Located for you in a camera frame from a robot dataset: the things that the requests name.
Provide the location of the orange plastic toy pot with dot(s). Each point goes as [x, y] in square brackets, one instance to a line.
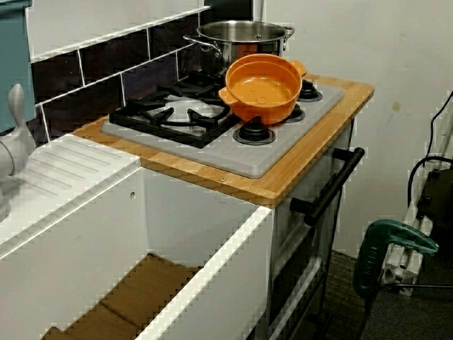
[262, 88]

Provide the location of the grey stove top plate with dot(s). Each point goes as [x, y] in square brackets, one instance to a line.
[247, 159]

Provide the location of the black stove knob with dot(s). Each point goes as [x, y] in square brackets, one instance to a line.
[254, 131]
[311, 93]
[296, 114]

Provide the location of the black stove grate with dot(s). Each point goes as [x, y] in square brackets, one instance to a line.
[201, 120]

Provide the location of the stainless steel pot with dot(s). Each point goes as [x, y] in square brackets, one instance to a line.
[240, 46]

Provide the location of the wooden countertop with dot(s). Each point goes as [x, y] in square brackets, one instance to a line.
[283, 184]

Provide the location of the white oven front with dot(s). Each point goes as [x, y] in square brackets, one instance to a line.
[293, 248]

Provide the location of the brown cardboard sheet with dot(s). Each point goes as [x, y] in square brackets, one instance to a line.
[141, 294]

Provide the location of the white toy sink basin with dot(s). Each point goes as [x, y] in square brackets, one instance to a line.
[70, 166]

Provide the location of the green clamp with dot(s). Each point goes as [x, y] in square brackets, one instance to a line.
[371, 255]

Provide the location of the grey toy faucet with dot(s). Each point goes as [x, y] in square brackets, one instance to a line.
[16, 141]

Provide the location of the black box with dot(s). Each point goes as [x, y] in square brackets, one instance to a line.
[439, 191]

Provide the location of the teal box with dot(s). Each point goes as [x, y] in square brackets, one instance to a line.
[14, 53]

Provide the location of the aluminium frame profile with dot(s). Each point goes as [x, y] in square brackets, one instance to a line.
[410, 258]

